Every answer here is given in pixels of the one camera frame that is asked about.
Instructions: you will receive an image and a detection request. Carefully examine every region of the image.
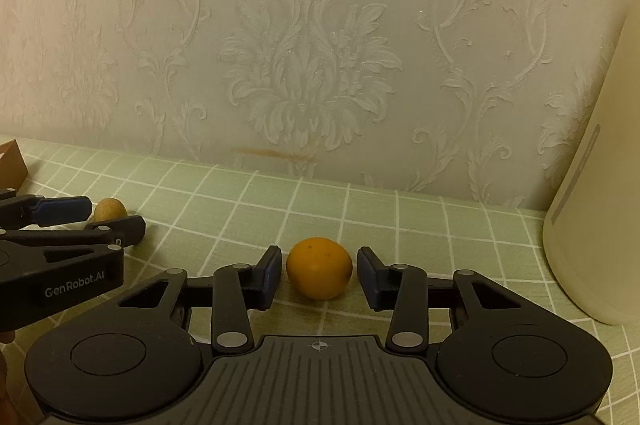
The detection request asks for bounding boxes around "orange fruit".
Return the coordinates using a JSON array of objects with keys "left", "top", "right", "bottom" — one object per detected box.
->
[{"left": 286, "top": 237, "right": 352, "bottom": 301}]

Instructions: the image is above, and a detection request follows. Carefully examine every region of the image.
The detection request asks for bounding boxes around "cream thermos jug grey lid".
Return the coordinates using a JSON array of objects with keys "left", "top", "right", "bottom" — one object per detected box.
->
[{"left": 542, "top": 3, "right": 640, "bottom": 325}]

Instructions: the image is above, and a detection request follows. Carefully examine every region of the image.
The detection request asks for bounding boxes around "brown cardboard box white inside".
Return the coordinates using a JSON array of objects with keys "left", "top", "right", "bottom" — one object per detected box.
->
[{"left": 0, "top": 139, "right": 28, "bottom": 190}]

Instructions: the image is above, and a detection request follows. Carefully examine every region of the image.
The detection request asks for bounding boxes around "small green-brown fruit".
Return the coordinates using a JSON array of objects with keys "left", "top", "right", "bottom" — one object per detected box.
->
[{"left": 93, "top": 198, "right": 128, "bottom": 223}]

